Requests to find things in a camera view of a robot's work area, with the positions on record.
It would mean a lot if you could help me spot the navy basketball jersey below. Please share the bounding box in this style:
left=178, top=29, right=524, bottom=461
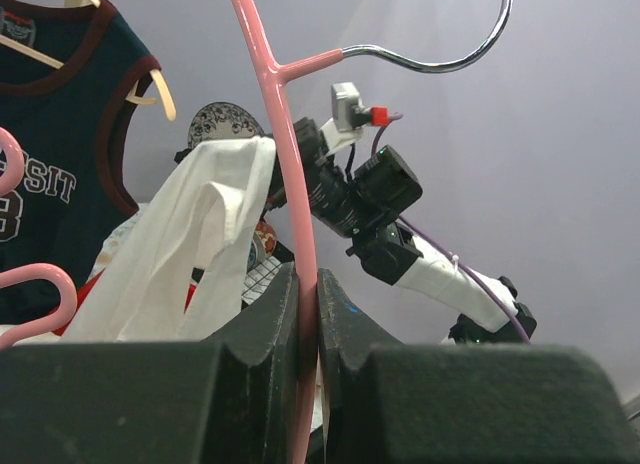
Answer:
left=1, top=23, right=138, bottom=286

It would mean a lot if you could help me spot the red plastic tray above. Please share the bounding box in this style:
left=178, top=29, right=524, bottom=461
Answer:
left=52, top=271, right=196, bottom=337

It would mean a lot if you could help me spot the red patterned bowl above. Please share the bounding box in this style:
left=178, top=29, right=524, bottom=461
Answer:
left=255, top=220, right=277, bottom=257

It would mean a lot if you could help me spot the blue patterned bowl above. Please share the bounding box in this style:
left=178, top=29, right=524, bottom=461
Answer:
left=246, top=233, right=262, bottom=273

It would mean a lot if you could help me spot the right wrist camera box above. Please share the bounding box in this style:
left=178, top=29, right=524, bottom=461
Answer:
left=331, top=82, right=363, bottom=131

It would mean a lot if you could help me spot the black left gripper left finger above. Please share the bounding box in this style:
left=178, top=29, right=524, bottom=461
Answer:
left=1, top=264, right=298, bottom=463

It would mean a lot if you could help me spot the wooden jersey hanger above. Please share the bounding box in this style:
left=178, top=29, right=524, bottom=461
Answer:
left=1, top=0, right=177, bottom=121

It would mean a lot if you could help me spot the blue floral plate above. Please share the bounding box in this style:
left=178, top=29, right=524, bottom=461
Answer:
left=187, top=102, right=264, bottom=149

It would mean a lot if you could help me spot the black wire dish rack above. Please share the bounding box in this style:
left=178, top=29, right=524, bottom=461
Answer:
left=174, top=140, right=288, bottom=314

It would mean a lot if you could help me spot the pink plastic hanger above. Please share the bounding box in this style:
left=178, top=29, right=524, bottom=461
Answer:
left=1, top=0, right=522, bottom=463

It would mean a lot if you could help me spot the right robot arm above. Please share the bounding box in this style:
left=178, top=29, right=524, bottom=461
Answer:
left=294, top=118, right=537, bottom=344

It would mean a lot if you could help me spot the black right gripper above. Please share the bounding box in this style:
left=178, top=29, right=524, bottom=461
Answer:
left=269, top=118, right=330, bottom=209

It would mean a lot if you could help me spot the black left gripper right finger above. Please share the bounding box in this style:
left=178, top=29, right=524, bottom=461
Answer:
left=317, top=270, right=630, bottom=463

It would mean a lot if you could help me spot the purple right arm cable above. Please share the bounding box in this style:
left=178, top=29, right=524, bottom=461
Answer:
left=370, top=112, right=532, bottom=345

